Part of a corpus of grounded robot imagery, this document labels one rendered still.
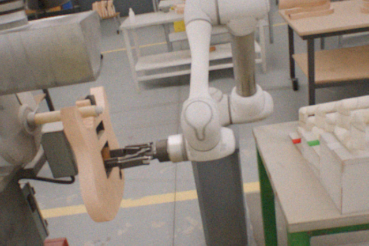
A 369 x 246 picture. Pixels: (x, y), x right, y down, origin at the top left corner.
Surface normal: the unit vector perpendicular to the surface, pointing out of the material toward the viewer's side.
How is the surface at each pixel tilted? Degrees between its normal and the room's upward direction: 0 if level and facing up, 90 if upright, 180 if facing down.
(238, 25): 122
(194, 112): 48
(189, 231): 0
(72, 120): 79
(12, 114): 85
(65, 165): 90
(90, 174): 55
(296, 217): 0
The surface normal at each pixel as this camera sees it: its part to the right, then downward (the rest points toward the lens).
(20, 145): 0.99, -0.03
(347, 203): 0.04, 0.39
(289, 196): -0.16, -0.90
